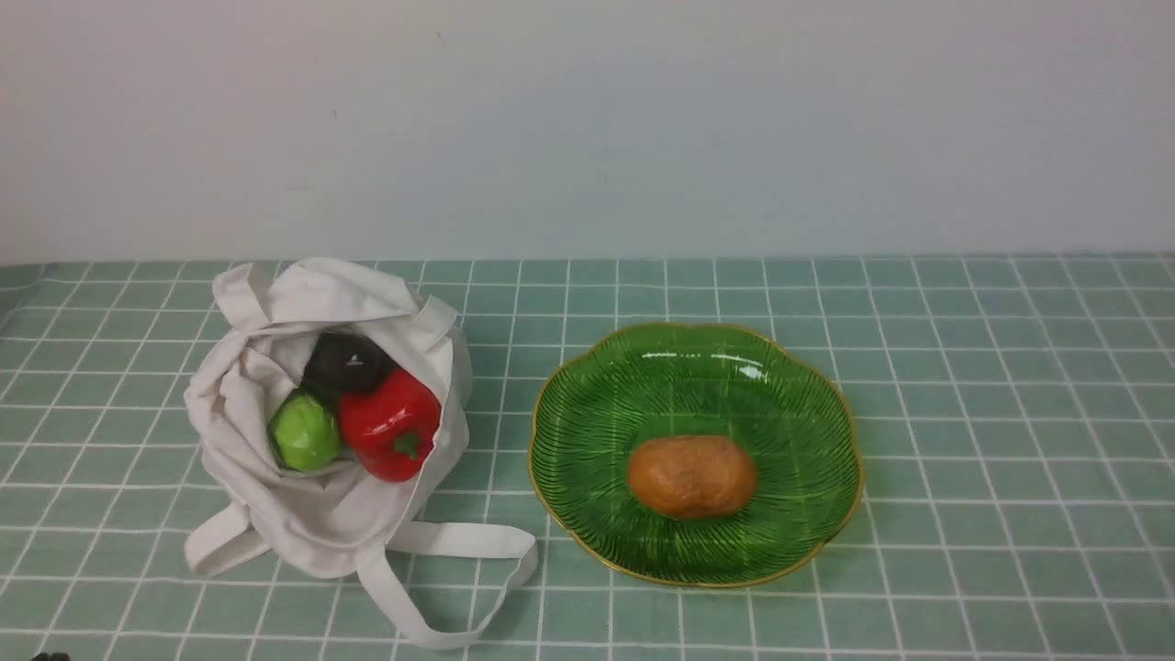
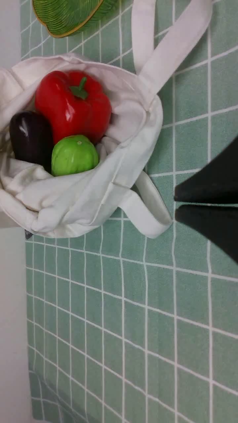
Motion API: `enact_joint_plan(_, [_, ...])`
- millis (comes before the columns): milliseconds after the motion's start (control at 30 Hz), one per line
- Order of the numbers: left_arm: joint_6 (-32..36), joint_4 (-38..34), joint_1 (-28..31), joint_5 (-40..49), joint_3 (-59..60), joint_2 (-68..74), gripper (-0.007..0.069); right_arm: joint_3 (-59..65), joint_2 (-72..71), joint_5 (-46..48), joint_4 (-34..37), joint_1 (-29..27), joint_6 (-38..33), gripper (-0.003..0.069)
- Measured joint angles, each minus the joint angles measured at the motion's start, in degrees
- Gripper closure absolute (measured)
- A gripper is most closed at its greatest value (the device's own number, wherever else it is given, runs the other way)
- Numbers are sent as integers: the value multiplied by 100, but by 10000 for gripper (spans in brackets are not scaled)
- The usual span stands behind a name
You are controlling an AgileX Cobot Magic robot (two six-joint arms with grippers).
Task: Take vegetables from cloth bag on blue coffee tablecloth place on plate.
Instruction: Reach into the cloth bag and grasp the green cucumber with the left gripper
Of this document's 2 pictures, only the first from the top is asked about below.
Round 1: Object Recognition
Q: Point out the red bell pepper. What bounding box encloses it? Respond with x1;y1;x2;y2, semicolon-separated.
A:
340;367;442;484

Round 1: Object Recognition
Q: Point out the brown potato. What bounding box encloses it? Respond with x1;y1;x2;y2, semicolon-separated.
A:
626;436;758;521

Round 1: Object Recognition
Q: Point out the green checkered tablecloth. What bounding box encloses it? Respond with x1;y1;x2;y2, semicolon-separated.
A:
1;254;1174;660

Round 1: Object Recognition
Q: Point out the dark purple eggplant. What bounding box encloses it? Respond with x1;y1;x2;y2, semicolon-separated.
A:
302;331;397;394

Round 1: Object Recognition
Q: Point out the white cloth tote bag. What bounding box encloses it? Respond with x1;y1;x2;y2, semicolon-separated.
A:
184;258;541;649

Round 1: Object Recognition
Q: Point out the light green cucumber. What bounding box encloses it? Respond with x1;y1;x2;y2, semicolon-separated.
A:
267;389;344;473

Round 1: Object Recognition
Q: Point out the green glass leaf plate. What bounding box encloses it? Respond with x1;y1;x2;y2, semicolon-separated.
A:
528;321;866;588

